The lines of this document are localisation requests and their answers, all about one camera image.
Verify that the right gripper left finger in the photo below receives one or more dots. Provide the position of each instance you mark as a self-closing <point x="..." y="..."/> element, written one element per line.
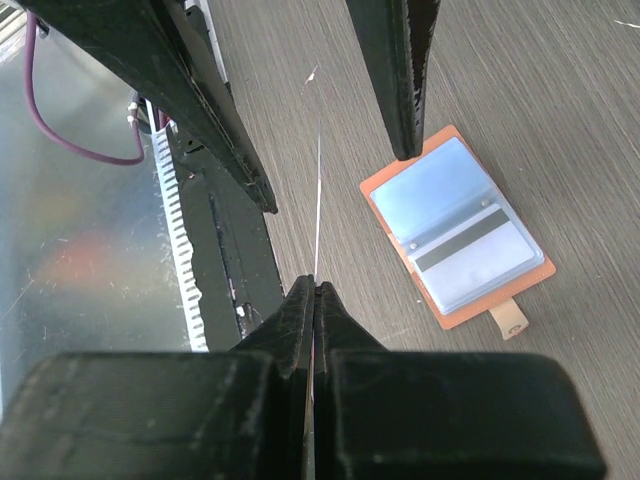
<point x="279" y="423"/>

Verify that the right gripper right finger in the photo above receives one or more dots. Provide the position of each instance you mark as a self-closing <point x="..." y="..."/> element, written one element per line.
<point x="334" y="329"/>

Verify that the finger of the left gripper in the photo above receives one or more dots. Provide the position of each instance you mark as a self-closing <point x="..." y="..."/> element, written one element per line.
<point x="153" y="48"/>
<point x="395" y="38"/>

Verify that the tan leather card holder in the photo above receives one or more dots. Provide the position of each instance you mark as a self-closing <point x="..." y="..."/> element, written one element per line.
<point x="418" y="200"/>

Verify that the white card with black stripe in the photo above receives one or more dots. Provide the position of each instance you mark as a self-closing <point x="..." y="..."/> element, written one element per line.
<point x="475" y="257"/>

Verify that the white slotted cable duct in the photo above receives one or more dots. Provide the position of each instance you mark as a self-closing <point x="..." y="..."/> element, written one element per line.
<point x="181" y="247"/>

